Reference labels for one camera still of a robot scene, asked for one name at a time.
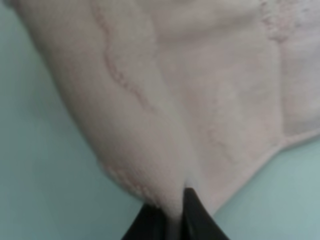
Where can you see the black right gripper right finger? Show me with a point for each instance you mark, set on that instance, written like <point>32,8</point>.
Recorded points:
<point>197,224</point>

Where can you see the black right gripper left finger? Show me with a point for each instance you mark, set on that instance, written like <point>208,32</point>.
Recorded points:
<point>151,223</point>

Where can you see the pink towel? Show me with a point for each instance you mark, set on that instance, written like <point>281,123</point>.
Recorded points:
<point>183,93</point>

